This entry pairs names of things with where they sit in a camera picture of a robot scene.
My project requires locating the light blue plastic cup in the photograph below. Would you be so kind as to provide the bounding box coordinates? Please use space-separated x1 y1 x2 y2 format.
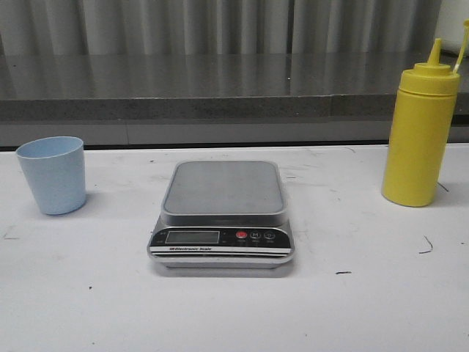
15 136 86 216

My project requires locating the silver electronic kitchen scale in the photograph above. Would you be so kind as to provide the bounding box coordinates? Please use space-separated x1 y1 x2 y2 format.
147 161 295 269

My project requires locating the yellow squeeze bottle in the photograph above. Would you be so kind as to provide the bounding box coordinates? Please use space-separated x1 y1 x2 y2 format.
381 34 468 208

